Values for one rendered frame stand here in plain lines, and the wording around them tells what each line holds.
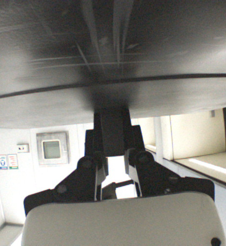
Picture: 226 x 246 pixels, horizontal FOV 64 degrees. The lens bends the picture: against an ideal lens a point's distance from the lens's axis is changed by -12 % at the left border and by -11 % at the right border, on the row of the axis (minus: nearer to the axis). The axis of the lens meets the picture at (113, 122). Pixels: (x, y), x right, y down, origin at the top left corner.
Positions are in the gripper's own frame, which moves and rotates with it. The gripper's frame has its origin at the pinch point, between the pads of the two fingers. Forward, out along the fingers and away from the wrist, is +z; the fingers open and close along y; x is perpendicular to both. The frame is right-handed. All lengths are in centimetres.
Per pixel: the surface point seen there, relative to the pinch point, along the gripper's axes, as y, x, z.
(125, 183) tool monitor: 4, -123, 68
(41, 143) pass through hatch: -145, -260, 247
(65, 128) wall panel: -97, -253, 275
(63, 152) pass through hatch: -102, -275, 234
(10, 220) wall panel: -257, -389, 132
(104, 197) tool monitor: -13, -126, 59
